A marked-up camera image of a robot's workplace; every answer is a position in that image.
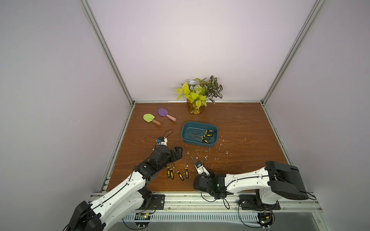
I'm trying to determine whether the teal plastic storage box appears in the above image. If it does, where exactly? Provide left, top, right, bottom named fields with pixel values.
left=181, top=121, right=218, bottom=148

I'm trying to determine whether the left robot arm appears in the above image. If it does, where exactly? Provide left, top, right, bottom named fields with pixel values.
left=63, top=144, right=183, bottom=231

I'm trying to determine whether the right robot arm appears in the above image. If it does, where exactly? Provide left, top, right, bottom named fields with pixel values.
left=193, top=161, right=309, bottom=205

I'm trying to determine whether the green toy shovel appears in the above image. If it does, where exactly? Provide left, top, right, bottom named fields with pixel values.
left=143, top=114, right=161, bottom=126

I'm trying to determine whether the purple toy shovel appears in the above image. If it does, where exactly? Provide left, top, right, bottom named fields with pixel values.
left=157, top=108, right=177, bottom=122

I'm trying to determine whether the left controller board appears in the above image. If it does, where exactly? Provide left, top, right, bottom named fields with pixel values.
left=134, top=213, right=152, bottom=230

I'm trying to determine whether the controller board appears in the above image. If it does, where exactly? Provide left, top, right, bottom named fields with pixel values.
left=257, top=211, right=275, bottom=229
left=134, top=213, right=152, bottom=230

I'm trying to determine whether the right controller board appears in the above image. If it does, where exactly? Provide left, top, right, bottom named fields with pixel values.
left=257, top=211, right=275, bottom=229

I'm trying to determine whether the amber vase with plants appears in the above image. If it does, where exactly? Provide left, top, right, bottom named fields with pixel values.
left=175, top=76, right=223, bottom=115

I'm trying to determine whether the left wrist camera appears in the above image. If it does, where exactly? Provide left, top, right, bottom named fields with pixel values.
left=156, top=137, right=168, bottom=146

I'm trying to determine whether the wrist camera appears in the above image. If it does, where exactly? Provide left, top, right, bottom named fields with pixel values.
left=156, top=137, right=168, bottom=146
left=195, top=161, right=206, bottom=175

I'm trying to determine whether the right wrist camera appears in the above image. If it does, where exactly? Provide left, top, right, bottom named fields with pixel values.
left=195, top=161, right=206, bottom=175

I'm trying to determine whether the aluminium front rail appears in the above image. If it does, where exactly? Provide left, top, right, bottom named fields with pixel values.
left=84, top=192, right=324, bottom=214

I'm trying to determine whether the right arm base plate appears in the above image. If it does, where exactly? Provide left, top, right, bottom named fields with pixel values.
left=238, top=194, right=281, bottom=212

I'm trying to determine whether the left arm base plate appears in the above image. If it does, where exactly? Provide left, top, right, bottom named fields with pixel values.
left=138, top=194, right=165, bottom=210

